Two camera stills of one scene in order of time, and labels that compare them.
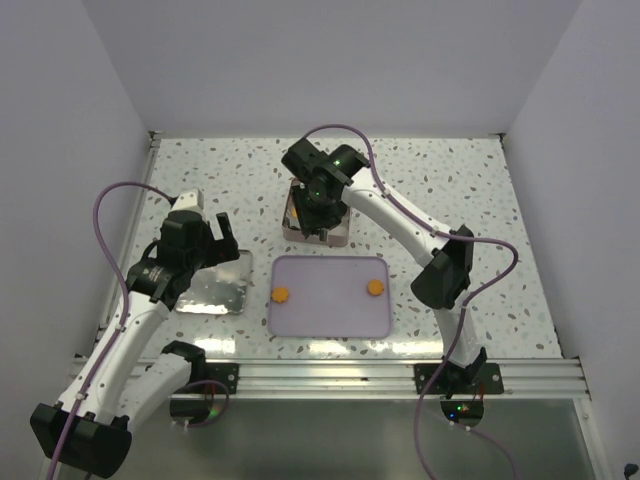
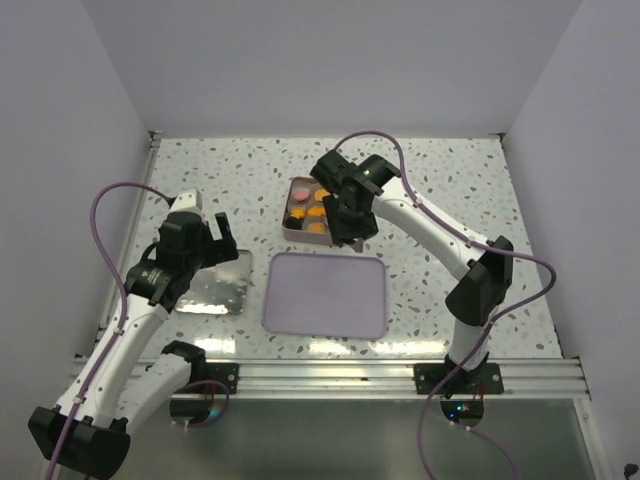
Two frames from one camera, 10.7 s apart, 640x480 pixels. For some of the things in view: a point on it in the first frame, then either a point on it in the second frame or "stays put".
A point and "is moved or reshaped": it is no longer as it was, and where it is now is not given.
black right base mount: (481, 377) stays put
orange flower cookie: (280, 294) is moved or reshaped
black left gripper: (222, 249) stays put
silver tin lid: (222, 289) stays put
